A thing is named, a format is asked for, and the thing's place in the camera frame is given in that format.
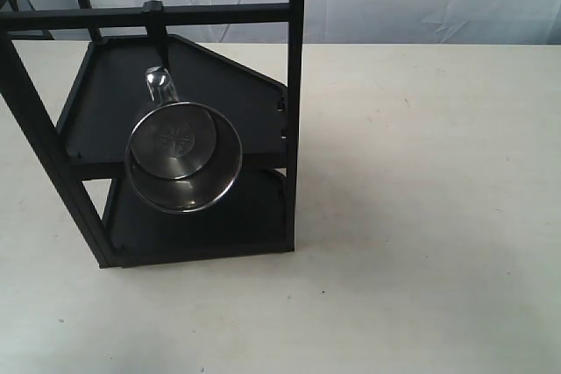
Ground stainless steel mug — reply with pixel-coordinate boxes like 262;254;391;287
124;67;243;215

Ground black plastic tray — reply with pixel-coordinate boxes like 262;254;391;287
103;170;292;267
57;35;287;180

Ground black plastic peg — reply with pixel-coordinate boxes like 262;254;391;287
142;0;170;70

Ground black metal rack frame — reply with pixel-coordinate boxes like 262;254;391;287
1;0;304;268

